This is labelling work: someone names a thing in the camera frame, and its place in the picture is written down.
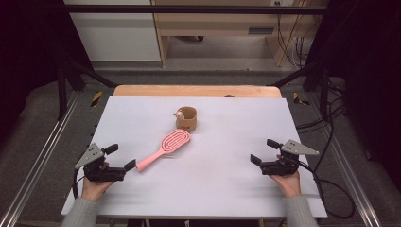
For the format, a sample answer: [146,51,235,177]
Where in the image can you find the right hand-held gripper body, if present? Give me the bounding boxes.
[260,139,320,176]

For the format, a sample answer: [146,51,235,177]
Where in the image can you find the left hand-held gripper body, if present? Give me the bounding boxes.
[74,142,128,183]

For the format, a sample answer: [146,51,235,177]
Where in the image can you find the pink hairbrush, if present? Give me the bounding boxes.
[135,128,192,173]

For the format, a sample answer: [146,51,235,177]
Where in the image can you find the brown cup with animal figure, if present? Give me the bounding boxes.
[172,106,198,132]

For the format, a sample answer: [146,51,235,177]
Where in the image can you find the person's left hand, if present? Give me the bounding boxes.
[80,161,114,201]

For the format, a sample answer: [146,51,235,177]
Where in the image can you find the person's right hand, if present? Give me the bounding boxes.
[269,154,302,198]

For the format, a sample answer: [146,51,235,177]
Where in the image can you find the white table cover board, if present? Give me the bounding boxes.
[61,96,328,220]

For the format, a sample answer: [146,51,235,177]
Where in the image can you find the yellow black tape marker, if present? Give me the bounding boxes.
[90,91,104,108]
[292,92,310,107]

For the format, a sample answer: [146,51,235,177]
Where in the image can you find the black metal stand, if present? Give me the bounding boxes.
[268,60,332,121]
[56,60,118,121]

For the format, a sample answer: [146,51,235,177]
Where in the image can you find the wooden table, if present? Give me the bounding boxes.
[113,84,283,98]

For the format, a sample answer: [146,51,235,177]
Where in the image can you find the white cabinet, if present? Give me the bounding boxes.
[62,0,162,63]

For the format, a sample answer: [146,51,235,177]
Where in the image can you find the dark curtain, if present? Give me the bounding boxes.
[0,0,93,143]
[308,0,401,190]

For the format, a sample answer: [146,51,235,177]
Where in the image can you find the light wooden desk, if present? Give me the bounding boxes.
[150,0,329,68]

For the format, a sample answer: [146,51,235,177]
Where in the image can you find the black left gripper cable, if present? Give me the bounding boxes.
[72,168,87,200]

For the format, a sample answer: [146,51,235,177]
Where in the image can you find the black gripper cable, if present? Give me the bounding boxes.
[297,160,357,220]
[72,168,87,200]

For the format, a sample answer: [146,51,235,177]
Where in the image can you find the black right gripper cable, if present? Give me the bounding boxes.
[297,160,357,220]

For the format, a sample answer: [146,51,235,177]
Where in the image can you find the black floor cables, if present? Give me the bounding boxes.
[296,79,348,173]

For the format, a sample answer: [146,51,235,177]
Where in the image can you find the aluminium rail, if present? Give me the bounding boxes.
[306,93,382,227]
[0,91,79,227]

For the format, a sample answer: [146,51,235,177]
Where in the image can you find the hanging cable bundle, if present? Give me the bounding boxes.
[275,13,313,69]

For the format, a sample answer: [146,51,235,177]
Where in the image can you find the black horizontal frame bar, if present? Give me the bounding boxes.
[62,4,329,15]

